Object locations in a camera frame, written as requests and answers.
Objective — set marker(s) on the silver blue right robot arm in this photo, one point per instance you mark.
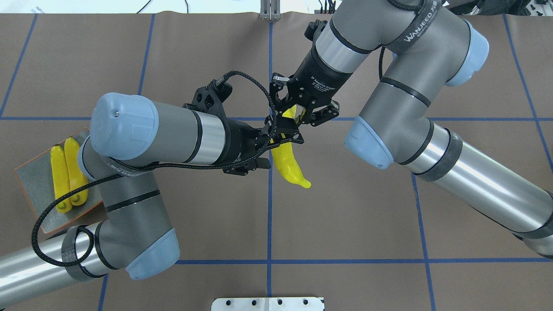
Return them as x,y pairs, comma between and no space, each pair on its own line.
433,48

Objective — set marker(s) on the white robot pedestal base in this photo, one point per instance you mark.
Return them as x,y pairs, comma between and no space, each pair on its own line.
269,304

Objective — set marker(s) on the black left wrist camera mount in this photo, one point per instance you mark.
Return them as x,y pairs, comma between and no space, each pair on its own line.
209,99

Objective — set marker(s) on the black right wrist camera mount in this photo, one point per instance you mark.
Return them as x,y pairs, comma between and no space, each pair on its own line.
314,29

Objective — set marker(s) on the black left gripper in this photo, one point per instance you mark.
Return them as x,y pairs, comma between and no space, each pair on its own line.
239,139

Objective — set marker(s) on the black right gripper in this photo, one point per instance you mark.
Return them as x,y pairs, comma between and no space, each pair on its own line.
320,73

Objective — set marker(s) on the grey square plate orange rim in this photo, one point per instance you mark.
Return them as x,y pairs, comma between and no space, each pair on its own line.
37,185

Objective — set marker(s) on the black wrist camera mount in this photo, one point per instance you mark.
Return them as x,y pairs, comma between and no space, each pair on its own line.
314,29
209,99

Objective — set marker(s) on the aluminium frame post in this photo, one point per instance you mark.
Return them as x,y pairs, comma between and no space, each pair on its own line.
270,10

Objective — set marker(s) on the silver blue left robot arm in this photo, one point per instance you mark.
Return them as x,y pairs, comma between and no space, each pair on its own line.
131,136

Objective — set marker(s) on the yellow banana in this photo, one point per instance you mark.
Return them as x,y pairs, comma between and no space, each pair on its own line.
287,166
58,165
76,177

